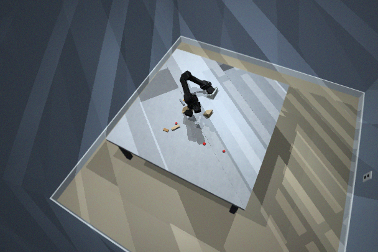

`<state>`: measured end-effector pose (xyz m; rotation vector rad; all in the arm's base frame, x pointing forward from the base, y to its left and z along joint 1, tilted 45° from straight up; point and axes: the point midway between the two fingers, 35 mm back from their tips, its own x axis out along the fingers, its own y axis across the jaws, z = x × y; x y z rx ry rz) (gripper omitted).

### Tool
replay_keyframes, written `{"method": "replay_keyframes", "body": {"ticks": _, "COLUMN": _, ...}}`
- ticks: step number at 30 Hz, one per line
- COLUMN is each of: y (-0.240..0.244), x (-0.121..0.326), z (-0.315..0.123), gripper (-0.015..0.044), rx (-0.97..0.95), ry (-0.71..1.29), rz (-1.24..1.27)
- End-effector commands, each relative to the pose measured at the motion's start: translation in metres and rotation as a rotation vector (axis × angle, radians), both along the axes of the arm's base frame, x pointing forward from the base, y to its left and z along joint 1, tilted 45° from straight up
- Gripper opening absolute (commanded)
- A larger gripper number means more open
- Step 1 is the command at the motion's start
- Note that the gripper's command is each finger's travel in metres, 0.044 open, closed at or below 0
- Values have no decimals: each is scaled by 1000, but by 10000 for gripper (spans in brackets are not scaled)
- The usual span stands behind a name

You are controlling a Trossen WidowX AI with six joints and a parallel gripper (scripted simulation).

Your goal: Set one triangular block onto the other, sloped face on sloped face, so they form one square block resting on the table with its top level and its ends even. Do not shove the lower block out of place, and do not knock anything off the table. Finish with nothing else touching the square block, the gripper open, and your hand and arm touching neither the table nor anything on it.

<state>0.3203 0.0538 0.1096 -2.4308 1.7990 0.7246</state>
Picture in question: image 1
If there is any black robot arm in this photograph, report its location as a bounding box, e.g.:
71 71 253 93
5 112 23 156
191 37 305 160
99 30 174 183
180 70 215 113

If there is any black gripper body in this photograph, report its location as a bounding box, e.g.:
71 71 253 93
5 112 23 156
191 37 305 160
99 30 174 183
185 106 193 117

